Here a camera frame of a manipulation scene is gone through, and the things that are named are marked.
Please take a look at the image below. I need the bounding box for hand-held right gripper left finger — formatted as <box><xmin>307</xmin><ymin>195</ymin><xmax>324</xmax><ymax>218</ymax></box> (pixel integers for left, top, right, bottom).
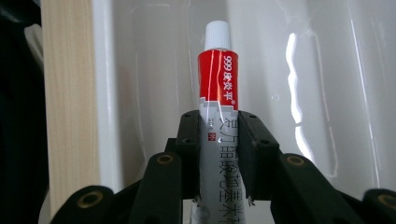
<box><xmin>163</xmin><ymin>109</ymin><xmax>203</xmax><ymax>201</ymax></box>

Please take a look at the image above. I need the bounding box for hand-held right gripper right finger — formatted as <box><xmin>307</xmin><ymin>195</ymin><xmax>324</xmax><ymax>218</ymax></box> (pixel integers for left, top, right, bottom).
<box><xmin>237</xmin><ymin>109</ymin><xmax>282</xmax><ymax>203</ymax></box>

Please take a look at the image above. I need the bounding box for red and white ointment tube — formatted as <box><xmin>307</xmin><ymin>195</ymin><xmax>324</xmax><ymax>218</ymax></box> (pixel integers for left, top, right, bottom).
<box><xmin>190</xmin><ymin>20</ymin><xmax>250</xmax><ymax>224</ymax></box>

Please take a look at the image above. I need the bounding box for white plastic storage box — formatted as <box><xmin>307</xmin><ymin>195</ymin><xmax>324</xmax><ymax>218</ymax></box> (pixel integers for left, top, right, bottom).
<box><xmin>91</xmin><ymin>0</ymin><xmax>396</xmax><ymax>224</ymax></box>

